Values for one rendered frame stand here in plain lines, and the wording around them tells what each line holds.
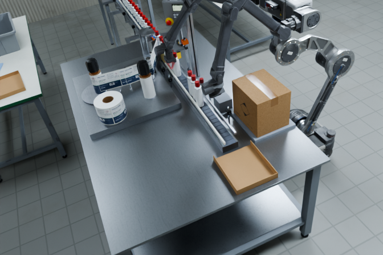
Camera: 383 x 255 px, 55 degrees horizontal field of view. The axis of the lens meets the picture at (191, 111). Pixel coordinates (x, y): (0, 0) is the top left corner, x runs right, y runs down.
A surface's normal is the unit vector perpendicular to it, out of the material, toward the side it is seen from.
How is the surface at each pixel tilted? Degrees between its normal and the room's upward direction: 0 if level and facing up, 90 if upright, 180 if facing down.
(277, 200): 0
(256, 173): 0
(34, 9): 90
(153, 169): 0
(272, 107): 90
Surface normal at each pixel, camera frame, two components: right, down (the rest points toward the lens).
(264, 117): 0.41, 0.54
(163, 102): -0.12, -0.77
